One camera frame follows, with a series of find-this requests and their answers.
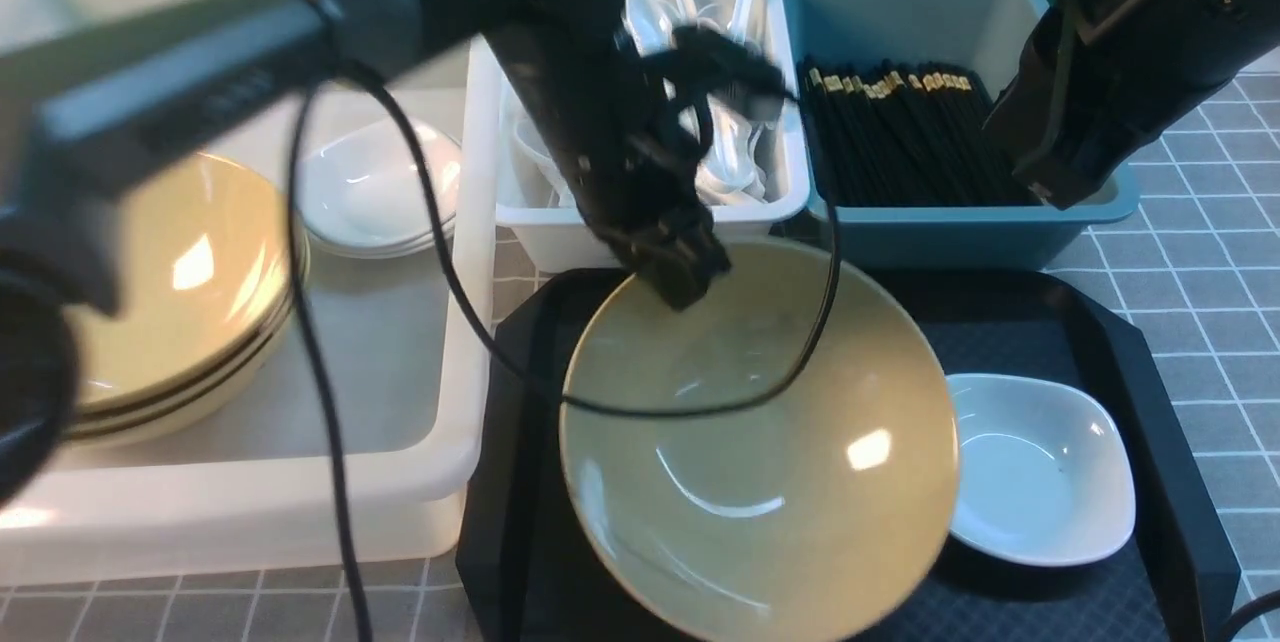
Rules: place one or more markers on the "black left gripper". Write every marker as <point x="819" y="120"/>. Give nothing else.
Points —
<point x="609" y="118"/>

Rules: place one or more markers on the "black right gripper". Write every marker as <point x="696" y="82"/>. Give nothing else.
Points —
<point x="1072" y="114"/>

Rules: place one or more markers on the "yellow noodle bowl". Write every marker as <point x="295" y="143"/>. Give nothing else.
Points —
<point x="810" y="518"/>

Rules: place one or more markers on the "white square sauce dish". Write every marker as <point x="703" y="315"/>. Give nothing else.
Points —
<point x="1045" y="480"/>

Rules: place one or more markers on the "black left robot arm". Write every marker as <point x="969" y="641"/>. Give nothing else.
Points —
<point x="92" y="115"/>

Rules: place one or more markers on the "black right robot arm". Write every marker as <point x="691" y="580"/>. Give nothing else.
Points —
<point x="1225" y="35"/>

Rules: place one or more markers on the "middle stacked yellow bowl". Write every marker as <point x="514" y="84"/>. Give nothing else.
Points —
<point x="275" y="332"/>

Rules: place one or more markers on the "stacked yellow bowl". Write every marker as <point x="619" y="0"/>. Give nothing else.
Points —
<point x="250" y="382"/>
<point x="275" y="332"/>
<point x="204" y="260"/>

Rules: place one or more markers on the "top stacked yellow bowl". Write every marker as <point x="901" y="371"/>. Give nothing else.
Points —
<point x="204" y="260"/>

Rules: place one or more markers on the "bottom stacked yellow bowl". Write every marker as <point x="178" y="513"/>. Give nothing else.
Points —
<point x="250" y="382"/>

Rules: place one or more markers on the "white spoon bin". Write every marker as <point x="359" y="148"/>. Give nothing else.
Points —
<point x="759" y="173"/>

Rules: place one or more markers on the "grey grid tablecloth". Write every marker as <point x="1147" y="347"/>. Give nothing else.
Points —
<point x="1195" y="268"/>

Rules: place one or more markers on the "blue chopstick bin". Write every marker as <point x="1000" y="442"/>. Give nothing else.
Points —
<point x="985" y="36"/>

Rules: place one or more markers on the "bundle of black chopsticks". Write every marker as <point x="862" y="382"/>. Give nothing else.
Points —
<point x="896" y="135"/>

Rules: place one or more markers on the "lower stacked white dish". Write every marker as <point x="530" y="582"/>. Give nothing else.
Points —
<point x="368" y="236"/>

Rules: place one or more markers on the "stacked white dish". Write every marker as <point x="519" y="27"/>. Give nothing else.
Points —
<point x="368" y="236"/>
<point x="368" y="172"/>

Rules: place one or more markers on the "top stacked white dish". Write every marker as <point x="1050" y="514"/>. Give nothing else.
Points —
<point x="368" y="172"/>

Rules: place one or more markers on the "black serving tray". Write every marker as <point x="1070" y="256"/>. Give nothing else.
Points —
<point x="530" y="575"/>

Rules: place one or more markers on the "large white plastic tub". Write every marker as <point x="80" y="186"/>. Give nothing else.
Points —
<point x="249" y="487"/>

